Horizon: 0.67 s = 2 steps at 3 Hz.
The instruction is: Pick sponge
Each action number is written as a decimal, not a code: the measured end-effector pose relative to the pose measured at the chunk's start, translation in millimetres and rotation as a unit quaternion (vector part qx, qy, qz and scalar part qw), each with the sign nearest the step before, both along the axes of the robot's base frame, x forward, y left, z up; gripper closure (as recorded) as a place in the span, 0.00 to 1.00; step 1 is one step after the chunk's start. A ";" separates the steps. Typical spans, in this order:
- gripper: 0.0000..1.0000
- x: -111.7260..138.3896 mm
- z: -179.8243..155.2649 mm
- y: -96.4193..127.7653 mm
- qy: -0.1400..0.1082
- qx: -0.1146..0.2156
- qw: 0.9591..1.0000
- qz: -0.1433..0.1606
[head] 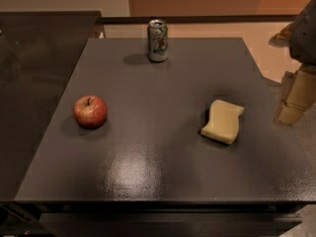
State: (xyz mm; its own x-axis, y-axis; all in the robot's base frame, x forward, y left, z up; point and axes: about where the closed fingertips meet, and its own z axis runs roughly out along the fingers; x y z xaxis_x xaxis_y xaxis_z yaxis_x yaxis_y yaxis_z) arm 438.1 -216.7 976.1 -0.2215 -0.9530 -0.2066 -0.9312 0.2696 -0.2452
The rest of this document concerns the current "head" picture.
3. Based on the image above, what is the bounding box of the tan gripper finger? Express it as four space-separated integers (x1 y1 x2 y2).
275 64 316 125
269 23 293 47

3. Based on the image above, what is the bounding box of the yellow sponge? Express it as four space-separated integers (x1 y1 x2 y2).
200 100 245 145

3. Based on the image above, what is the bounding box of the green white soda can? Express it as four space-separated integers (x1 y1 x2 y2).
147 19 168 62

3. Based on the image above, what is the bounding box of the red apple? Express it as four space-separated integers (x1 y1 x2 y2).
73 95 108 129

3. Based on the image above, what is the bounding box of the dark side table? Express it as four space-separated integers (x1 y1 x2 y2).
0 11 101 202

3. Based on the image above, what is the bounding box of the dark wooden rail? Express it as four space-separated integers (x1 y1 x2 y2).
97 15 297 25

